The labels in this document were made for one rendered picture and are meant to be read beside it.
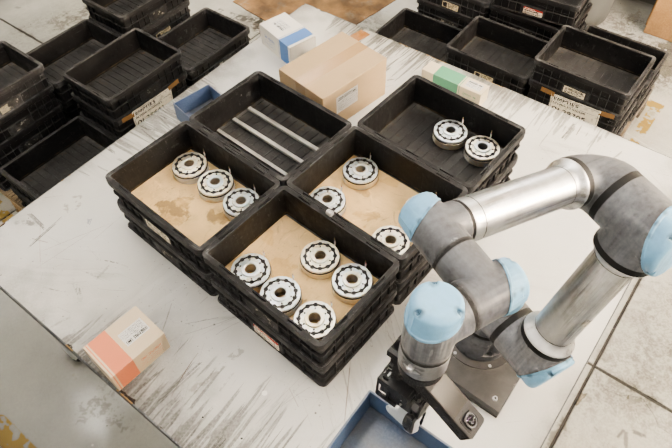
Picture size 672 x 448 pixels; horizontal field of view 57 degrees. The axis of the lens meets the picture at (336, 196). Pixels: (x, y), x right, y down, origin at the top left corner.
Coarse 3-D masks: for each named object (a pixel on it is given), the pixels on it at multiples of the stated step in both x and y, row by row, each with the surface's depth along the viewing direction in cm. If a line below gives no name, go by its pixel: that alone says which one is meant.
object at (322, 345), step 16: (288, 192) 166; (256, 208) 162; (320, 208) 162; (240, 224) 159; (336, 224) 159; (368, 240) 155; (208, 256) 153; (384, 256) 152; (224, 272) 150; (240, 288) 148; (272, 304) 144; (352, 320) 143; (304, 336) 138; (336, 336) 140
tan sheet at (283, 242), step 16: (288, 224) 171; (256, 240) 168; (272, 240) 168; (288, 240) 168; (304, 240) 168; (272, 256) 165; (288, 256) 165; (272, 272) 161; (288, 272) 161; (304, 288) 158; (320, 288) 158; (336, 304) 155; (352, 304) 155; (336, 320) 152
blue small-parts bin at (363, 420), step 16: (368, 400) 111; (384, 400) 108; (352, 416) 106; (368, 416) 113; (384, 416) 113; (352, 432) 111; (368, 432) 111; (384, 432) 111; (400, 432) 111; (416, 432) 108
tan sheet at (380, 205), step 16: (336, 176) 183; (384, 176) 182; (352, 192) 178; (368, 192) 178; (384, 192) 178; (400, 192) 178; (416, 192) 178; (352, 208) 175; (368, 208) 174; (384, 208) 174; (400, 208) 174; (368, 224) 171; (384, 224) 171
